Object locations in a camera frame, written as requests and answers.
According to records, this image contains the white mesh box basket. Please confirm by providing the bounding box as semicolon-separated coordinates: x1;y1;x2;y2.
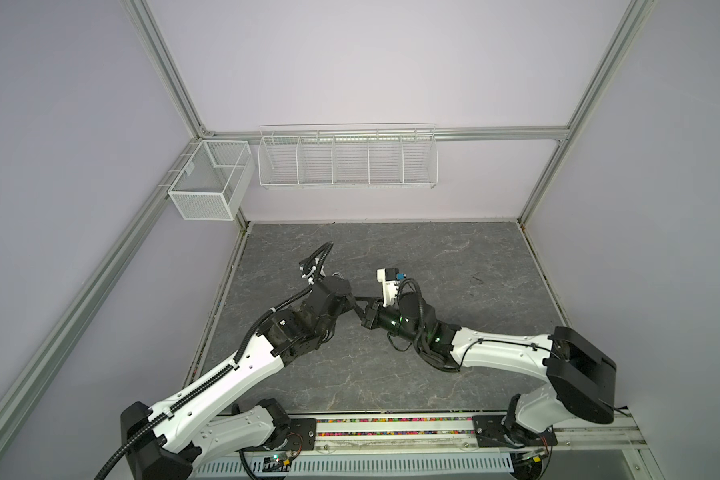
168;140;255;221

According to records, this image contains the white vented cable duct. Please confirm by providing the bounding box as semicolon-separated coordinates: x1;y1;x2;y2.
191;454;515;479

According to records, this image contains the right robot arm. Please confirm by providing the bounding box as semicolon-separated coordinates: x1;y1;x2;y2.
354;293;617;449

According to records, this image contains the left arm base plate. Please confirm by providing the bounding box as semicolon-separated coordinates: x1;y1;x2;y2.
257;417;317;451

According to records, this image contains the white wire shelf basket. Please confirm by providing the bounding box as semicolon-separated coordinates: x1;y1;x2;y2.
258;123;439;189

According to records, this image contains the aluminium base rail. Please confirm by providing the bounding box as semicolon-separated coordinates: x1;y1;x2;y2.
140;412;649;460

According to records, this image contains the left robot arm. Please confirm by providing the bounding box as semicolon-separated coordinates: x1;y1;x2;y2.
96;275;356;479

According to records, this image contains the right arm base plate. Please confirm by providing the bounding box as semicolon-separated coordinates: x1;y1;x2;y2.
472;415;558;449

